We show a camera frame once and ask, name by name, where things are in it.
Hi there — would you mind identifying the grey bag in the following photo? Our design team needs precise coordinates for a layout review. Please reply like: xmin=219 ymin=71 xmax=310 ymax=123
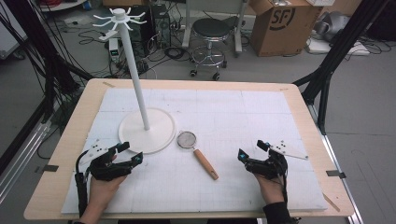
xmin=313 ymin=11 xmax=352 ymax=42

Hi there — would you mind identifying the light wooden table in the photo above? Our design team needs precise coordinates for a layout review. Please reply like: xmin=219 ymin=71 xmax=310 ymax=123
xmin=23 ymin=77 xmax=355 ymax=221

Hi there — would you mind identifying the white power supply unit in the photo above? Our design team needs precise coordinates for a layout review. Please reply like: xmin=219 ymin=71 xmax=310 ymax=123
xmin=108 ymin=37 xmax=121 ymax=63

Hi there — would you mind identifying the black round stool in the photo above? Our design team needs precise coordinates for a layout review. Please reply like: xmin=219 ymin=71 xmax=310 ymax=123
xmin=189 ymin=17 xmax=232 ymax=82

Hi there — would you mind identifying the person's left hand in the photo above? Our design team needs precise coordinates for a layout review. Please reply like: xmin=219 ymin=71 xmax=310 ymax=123
xmin=88 ymin=154 xmax=129 ymax=208

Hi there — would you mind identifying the white power strip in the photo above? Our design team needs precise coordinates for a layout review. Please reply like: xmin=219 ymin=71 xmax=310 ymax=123
xmin=305 ymin=37 xmax=371 ymax=57

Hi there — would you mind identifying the person's right hand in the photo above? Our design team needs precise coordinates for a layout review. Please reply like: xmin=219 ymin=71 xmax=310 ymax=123
xmin=254 ymin=173 xmax=287 ymax=205

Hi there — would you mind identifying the black tape piece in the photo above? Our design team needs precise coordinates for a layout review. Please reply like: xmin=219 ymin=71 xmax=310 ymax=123
xmin=34 ymin=164 xmax=60 ymax=175
xmin=325 ymin=169 xmax=347 ymax=179

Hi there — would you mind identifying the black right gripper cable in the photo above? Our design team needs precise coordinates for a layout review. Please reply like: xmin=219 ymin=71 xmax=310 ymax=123
xmin=279 ymin=169 xmax=290 ymax=207

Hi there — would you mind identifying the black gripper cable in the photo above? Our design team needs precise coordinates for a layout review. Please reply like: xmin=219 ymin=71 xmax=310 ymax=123
xmin=279 ymin=169 xmax=290 ymax=207
xmin=74 ymin=148 xmax=92 ymax=218

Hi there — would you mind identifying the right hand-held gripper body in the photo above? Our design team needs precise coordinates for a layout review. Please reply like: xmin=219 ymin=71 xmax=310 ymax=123
xmin=244 ymin=139 xmax=309 ymax=181

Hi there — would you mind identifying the white grid mat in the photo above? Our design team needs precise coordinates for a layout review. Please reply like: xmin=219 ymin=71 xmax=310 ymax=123
xmin=61 ymin=88 xmax=329 ymax=215

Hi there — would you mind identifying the aluminium rail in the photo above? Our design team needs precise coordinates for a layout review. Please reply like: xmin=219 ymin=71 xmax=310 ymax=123
xmin=0 ymin=120 xmax=52 ymax=204
xmin=307 ymin=104 xmax=364 ymax=224

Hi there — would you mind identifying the tan tape strip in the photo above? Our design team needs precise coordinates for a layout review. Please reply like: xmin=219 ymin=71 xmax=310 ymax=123
xmin=321 ymin=192 xmax=341 ymax=214

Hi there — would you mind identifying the mesh strainer with wooden handle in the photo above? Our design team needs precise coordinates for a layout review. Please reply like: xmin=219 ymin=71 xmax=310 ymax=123
xmin=176 ymin=131 xmax=219 ymax=181

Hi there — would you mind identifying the white hook rack stand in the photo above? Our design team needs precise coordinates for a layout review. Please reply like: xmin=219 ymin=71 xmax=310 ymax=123
xmin=92 ymin=7 xmax=177 ymax=155

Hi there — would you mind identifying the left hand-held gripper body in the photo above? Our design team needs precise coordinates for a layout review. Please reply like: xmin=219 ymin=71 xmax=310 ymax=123
xmin=83 ymin=138 xmax=134 ymax=183

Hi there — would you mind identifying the black computer tower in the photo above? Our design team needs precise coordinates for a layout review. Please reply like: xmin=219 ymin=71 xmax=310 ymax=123
xmin=129 ymin=3 xmax=172 ymax=58

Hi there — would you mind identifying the black metal frame stand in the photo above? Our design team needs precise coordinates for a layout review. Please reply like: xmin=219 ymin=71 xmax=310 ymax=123
xmin=0 ymin=0 xmax=95 ymax=125
xmin=292 ymin=0 xmax=390 ymax=136

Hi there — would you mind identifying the brown cardboard box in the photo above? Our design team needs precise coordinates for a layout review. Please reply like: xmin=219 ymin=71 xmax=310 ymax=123
xmin=247 ymin=0 xmax=325 ymax=58

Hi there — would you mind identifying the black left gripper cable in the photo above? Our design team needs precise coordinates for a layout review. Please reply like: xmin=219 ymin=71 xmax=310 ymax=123
xmin=74 ymin=148 xmax=92 ymax=218

